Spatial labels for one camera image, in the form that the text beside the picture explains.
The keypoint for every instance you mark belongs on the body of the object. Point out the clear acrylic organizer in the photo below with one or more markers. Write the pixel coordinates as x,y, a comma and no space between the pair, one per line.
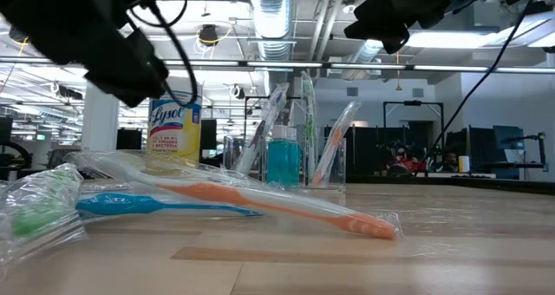
323,169

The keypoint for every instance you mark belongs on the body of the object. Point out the orange toothbrush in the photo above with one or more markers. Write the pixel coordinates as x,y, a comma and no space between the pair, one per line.
217,193
334,141

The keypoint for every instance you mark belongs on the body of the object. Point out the silver ventilation duct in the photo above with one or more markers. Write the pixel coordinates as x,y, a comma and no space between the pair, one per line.
271,17

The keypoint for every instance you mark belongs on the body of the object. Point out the black background rig frame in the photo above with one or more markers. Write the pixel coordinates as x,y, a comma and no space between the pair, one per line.
412,102

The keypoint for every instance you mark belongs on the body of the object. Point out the long LED light bar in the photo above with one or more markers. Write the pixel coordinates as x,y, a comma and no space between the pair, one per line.
282,64

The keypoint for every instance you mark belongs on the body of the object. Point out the white and yellow cup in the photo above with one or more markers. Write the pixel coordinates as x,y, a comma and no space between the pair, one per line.
464,164

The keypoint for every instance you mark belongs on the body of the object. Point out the Lysol wipes canister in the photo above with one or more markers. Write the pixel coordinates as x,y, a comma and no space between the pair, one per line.
175,130

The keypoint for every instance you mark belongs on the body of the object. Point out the black cabinet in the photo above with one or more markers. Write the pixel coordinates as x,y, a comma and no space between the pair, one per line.
208,134
128,139

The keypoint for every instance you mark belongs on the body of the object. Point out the black aluminium table frame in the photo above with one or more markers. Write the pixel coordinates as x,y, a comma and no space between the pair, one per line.
433,183

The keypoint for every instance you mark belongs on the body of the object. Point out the teal mouthwash bottle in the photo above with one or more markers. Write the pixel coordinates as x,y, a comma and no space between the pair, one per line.
277,162
295,160

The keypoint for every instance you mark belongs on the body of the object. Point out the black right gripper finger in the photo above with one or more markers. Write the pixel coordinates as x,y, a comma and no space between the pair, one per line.
381,19
396,44

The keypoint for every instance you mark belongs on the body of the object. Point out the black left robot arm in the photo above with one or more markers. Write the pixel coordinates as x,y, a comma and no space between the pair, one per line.
52,13

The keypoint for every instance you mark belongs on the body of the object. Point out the dark computer monitor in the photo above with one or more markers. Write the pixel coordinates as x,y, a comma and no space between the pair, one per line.
508,143

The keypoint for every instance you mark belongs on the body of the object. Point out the purple toothbrush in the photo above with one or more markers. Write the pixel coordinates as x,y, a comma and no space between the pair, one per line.
261,132

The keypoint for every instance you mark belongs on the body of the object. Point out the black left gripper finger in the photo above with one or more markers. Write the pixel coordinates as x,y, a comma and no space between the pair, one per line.
130,87
149,56

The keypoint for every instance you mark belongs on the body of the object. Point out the person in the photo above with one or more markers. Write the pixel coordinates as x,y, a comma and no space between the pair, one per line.
451,160
403,160

